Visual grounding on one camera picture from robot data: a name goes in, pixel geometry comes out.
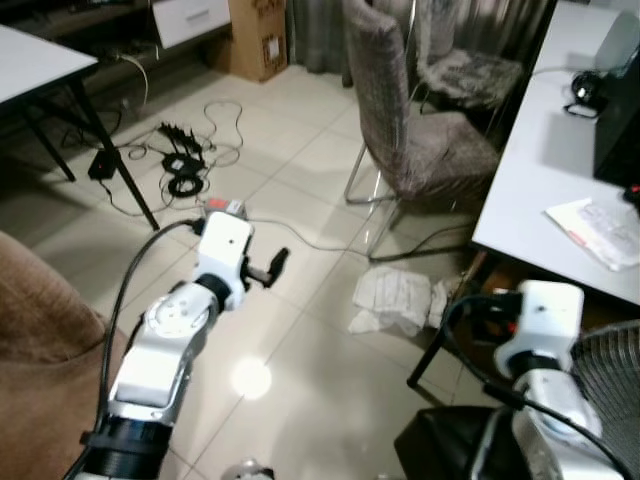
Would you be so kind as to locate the grey curtain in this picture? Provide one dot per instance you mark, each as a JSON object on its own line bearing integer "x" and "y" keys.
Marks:
{"x": 315, "y": 30}

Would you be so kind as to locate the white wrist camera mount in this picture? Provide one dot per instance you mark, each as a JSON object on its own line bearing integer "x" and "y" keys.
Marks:
{"x": 223, "y": 245}
{"x": 545, "y": 315}

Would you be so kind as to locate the white printed paper sheet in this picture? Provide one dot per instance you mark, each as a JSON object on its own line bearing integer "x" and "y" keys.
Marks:
{"x": 600, "y": 232}

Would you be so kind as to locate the large white table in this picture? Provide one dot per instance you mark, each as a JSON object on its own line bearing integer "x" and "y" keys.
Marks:
{"x": 545, "y": 170}

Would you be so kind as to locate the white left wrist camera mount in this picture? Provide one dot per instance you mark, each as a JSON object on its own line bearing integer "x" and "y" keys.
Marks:
{"x": 223, "y": 245}

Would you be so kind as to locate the brown cardboard box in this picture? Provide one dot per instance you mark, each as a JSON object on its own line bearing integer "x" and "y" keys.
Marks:
{"x": 250, "y": 40}

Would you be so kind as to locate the grey robot foot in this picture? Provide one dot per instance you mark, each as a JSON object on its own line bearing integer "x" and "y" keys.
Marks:
{"x": 247, "y": 470}

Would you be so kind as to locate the brown fabric cantilever chair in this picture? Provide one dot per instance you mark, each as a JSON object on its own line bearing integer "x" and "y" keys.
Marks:
{"x": 400, "y": 120}

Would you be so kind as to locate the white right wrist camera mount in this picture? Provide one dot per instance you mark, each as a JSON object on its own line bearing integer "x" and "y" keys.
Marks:
{"x": 545, "y": 315}

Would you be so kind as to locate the black webcam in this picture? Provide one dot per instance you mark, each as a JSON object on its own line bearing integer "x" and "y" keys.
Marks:
{"x": 583, "y": 90}

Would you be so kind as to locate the grey printer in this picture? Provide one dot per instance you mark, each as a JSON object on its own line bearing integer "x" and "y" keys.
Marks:
{"x": 618, "y": 38}

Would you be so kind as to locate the black fan base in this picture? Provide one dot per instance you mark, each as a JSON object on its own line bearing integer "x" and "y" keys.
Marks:
{"x": 445, "y": 445}

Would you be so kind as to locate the small white black-legged table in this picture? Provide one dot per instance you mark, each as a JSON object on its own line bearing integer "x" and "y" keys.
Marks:
{"x": 35, "y": 60}

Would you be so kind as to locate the black power adapter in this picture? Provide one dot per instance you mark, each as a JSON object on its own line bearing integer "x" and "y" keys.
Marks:
{"x": 102, "y": 165}

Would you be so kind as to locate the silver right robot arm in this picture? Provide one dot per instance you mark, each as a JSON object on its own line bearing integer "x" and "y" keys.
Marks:
{"x": 545, "y": 420}

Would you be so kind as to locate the white drawer front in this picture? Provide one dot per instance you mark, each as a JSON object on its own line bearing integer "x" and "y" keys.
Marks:
{"x": 190, "y": 18}

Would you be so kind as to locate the grey patterned chair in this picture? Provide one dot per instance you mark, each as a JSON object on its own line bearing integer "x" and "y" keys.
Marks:
{"x": 465, "y": 70}

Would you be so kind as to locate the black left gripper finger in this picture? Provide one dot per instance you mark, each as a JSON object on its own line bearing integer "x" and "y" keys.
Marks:
{"x": 280, "y": 260}
{"x": 272, "y": 281}

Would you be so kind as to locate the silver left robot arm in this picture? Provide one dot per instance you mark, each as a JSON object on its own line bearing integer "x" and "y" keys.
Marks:
{"x": 165, "y": 345}

